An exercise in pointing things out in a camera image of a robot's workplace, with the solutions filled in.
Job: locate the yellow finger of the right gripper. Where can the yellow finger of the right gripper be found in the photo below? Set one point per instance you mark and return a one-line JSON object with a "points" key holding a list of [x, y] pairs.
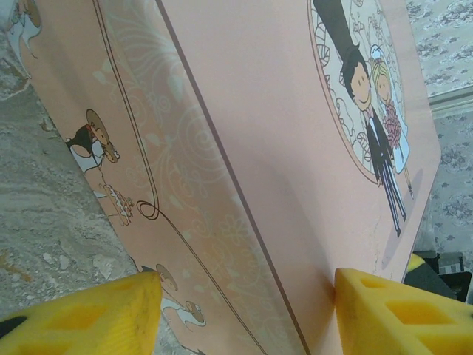
{"points": [[428, 286]]}

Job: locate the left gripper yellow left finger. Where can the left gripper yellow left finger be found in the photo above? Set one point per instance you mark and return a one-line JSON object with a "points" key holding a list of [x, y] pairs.
{"points": [[81, 325]]}

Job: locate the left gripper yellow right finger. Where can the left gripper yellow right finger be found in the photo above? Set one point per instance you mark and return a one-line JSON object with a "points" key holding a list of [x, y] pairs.
{"points": [[399, 325]]}

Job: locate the pink wedding print box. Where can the pink wedding print box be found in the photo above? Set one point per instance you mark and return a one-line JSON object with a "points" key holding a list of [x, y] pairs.
{"points": [[258, 148]]}

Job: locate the black white chessboard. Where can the black white chessboard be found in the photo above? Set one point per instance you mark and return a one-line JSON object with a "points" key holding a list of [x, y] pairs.
{"points": [[451, 263]]}

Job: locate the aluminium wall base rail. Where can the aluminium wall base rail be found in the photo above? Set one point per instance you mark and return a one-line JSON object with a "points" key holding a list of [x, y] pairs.
{"points": [[454, 103]]}

